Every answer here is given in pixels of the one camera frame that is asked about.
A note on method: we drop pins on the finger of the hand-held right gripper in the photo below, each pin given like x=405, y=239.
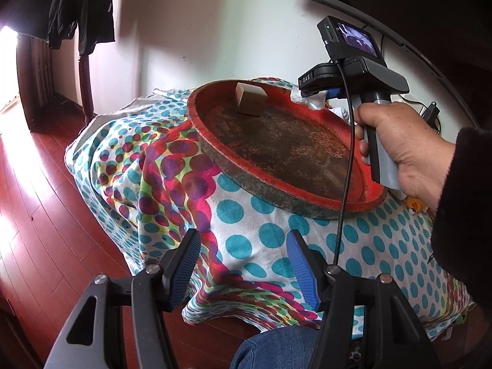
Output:
x=333, y=93

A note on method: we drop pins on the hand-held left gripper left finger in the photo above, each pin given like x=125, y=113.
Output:
x=184, y=269

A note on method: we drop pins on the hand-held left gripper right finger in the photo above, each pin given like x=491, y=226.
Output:
x=303, y=273

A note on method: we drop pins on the white plastic bag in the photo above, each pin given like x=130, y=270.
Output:
x=313, y=102

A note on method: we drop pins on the red round tray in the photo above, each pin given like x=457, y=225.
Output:
x=292, y=146

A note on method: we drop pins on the person's right forearm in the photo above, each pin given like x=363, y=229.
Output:
x=465, y=215

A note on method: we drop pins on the person's right hand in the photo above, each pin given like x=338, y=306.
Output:
x=415, y=150

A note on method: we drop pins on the polka dot table cloth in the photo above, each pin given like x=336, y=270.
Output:
x=250, y=234

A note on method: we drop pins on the black plug charger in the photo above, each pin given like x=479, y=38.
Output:
x=430, y=113

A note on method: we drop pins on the person's leg in jeans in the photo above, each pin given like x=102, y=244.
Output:
x=276, y=349

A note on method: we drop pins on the small cardboard box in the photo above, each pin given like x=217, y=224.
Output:
x=250, y=100

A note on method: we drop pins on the small yellow object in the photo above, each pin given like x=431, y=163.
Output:
x=414, y=204

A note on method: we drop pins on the dark wooden furniture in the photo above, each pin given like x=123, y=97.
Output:
x=34, y=84

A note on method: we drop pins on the dark hanging clothing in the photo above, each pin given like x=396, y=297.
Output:
x=77, y=0

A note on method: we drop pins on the dark wooden post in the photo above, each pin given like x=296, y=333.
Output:
x=85, y=84

